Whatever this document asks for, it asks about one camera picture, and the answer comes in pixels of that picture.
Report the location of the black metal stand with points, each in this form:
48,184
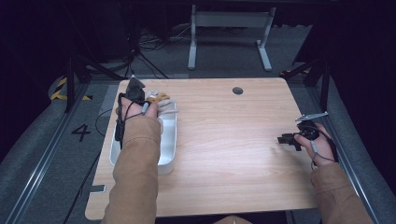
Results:
71,84
325,84

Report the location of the white plastic bin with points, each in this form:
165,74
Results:
168,140

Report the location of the yellow and black floor tape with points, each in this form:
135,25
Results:
57,91

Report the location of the grey metal desk frame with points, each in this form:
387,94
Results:
230,19

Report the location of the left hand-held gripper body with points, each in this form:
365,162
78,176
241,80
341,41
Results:
135,91

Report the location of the person's right hand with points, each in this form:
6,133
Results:
322,149

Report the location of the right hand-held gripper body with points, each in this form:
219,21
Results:
308,130

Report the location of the person's left hand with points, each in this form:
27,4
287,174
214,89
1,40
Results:
134,109

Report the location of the person's tan lap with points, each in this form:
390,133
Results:
232,220

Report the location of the beige glove with orange fingertips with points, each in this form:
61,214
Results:
165,105

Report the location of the grey metal table bracket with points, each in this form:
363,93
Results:
97,188

